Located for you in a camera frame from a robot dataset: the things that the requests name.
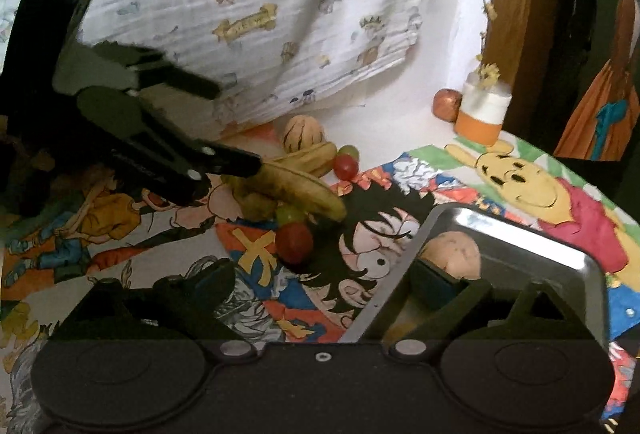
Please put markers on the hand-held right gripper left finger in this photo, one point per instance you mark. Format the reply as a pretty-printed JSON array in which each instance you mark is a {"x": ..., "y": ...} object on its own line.
[{"x": 217, "y": 278}]

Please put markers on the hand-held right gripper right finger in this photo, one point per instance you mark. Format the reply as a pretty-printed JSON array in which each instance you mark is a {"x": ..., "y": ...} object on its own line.
[{"x": 432, "y": 283}]

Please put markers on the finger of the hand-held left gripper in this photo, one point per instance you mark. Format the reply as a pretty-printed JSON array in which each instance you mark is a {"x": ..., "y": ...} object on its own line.
[
  {"x": 165, "y": 73},
  {"x": 160, "y": 149}
]

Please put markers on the striped peach ball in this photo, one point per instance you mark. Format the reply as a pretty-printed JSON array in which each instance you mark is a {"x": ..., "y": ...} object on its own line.
[
  {"x": 302, "y": 134},
  {"x": 452, "y": 254}
]

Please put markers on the red cherry tomato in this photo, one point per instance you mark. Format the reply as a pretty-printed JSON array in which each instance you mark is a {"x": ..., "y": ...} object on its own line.
[
  {"x": 344, "y": 168},
  {"x": 295, "y": 243}
]

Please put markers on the green grape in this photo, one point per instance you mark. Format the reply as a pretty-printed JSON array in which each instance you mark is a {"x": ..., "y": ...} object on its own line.
[
  {"x": 350, "y": 151},
  {"x": 291, "y": 215}
]

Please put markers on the metal tray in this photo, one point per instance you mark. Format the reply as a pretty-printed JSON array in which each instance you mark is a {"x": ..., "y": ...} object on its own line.
[{"x": 530, "y": 259}]

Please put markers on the brown-spotted yellow banana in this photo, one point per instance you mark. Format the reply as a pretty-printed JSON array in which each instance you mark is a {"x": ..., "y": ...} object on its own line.
[{"x": 305, "y": 191}]

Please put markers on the white printed blanket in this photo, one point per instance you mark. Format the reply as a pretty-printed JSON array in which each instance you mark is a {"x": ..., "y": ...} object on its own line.
[{"x": 225, "y": 14}]

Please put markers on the white and orange cup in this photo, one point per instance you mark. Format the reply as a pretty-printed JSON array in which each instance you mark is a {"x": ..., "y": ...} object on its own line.
[{"x": 482, "y": 114}]

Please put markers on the small red apple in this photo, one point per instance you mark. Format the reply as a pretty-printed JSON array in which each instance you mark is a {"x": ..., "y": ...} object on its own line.
[{"x": 446, "y": 105}]

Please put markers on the yellow flower twig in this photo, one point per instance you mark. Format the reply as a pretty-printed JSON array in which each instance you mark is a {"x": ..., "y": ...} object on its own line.
[{"x": 489, "y": 74}]

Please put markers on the wall poster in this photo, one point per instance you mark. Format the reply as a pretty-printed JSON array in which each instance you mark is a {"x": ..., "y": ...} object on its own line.
[{"x": 612, "y": 114}]

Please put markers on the wooden door frame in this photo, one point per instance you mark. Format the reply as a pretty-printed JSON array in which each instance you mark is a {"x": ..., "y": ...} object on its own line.
[{"x": 512, "y": 14}]

